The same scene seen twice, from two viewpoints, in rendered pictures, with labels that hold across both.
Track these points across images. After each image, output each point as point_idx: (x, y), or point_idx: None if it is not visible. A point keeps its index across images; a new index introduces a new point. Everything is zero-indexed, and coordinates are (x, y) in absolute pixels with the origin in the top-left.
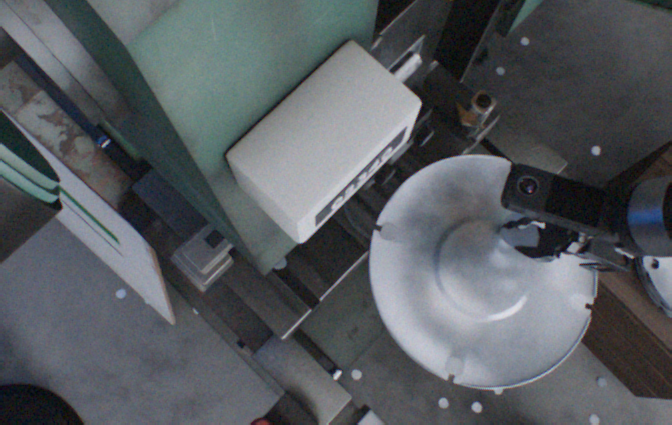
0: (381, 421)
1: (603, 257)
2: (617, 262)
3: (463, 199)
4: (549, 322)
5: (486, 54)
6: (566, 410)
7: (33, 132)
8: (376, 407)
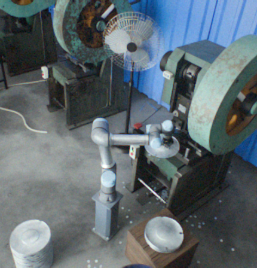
0: (137, 147)
1: (162, 139)
2: (162, 141)
3: (172, 144)
4: (153, 151)
5: (186, 118)
6: (124, 236)
7: None
8: (129, 197)
